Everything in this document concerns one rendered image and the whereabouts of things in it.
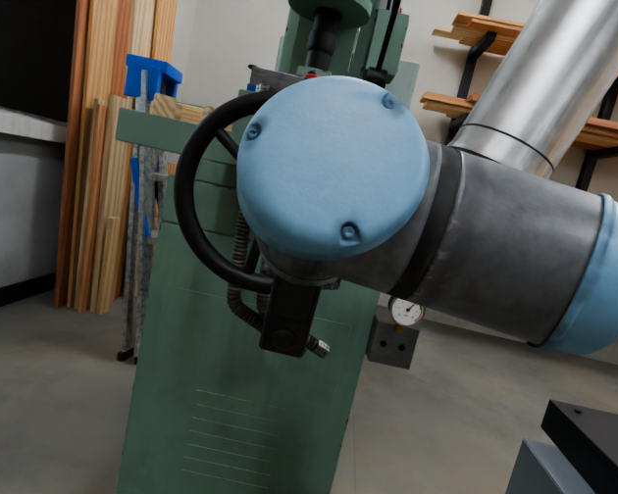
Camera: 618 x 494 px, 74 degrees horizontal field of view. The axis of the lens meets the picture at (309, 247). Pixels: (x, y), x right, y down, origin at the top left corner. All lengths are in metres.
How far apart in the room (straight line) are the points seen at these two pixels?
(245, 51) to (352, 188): 3.32
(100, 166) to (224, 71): 1.60
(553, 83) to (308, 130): 0.23
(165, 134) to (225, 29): 2.79
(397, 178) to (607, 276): 0.11
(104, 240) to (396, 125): 2.08
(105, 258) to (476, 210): 2.07
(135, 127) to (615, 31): 0.71
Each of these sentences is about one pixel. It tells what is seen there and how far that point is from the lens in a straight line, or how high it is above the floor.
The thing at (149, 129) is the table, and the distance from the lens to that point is 0.84.
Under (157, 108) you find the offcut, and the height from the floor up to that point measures 0.91.
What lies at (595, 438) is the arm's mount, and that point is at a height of 0.60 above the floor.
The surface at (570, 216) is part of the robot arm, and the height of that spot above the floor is 0.85.
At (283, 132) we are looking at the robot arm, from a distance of 0.20.
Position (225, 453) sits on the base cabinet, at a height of 0.27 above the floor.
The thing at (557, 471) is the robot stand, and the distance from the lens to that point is 0.68.
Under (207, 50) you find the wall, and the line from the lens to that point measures 3.57.
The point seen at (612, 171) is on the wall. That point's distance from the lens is 3.76.
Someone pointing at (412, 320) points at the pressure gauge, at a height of 0.64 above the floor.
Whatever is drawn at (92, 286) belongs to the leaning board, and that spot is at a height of 0.13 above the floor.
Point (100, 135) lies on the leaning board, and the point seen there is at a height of 0.85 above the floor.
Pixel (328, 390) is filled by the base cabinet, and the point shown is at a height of 0.45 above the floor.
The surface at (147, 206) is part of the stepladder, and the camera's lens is 1.70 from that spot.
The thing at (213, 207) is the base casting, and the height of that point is 0.76.
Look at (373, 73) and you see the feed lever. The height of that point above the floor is 1.13.
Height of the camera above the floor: 0.84
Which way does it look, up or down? 8 degrees down
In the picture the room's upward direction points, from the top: 12 degrees clockwise
